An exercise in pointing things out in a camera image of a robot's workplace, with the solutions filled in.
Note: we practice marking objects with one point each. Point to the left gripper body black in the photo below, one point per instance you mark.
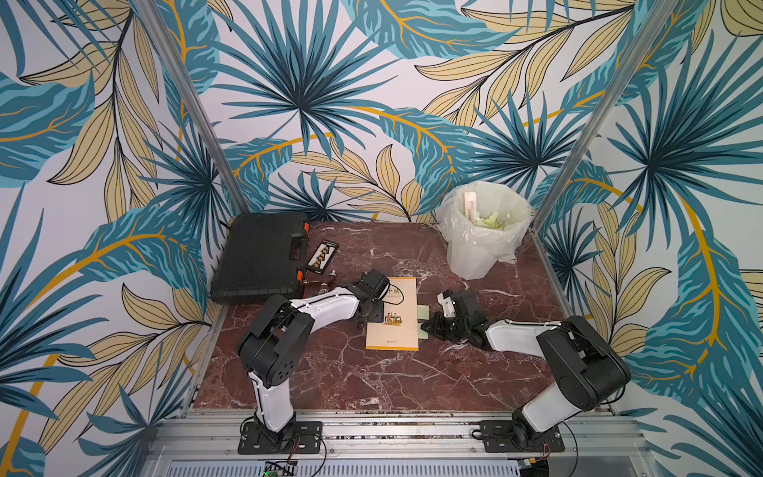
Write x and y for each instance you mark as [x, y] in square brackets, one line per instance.
[376, 313]

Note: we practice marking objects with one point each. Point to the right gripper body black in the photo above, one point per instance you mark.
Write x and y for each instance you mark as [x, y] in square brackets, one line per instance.
[447, 322]

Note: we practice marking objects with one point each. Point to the orange children's book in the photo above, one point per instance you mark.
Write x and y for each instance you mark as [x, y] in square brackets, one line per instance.
[398, 330]

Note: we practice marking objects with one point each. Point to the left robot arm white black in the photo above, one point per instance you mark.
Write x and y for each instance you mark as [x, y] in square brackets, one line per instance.
[273, 346]

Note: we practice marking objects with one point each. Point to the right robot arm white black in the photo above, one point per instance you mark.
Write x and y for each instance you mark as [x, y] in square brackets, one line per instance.
[586, 370]

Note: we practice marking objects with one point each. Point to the green sticky note bottom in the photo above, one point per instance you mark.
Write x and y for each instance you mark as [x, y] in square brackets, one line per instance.
[422, 333]

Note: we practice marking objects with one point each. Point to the green sticky note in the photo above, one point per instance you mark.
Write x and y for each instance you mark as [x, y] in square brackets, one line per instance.
[422, 333]
[422, 313]

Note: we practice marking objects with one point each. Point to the green sticky note middle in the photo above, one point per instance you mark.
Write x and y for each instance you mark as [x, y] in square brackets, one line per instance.
[422, 313]

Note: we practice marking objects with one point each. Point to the white trash bin with bag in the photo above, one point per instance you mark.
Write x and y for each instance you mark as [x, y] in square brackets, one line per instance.
[482, 223]

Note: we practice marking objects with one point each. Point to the black plastic tool case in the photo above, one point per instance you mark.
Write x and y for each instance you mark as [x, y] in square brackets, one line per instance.
[265, 255]

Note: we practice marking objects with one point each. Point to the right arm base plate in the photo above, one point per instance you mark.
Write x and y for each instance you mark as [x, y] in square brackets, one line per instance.
[516, 437]

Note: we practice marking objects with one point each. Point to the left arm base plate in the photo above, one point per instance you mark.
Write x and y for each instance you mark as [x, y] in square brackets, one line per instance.
[301, 437]

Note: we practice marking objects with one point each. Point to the aluminium rail frame front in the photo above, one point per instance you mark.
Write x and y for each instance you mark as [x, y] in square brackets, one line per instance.
[410, 443]

